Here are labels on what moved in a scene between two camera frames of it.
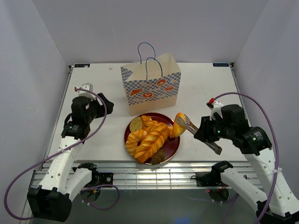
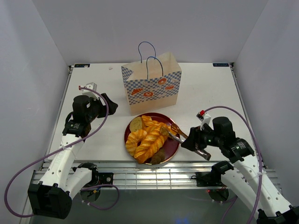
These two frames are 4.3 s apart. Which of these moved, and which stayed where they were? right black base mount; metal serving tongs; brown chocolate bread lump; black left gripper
Moved: metal serving tongs
Stayed: right black base mount; black left gripper; brown chocolate bread lump
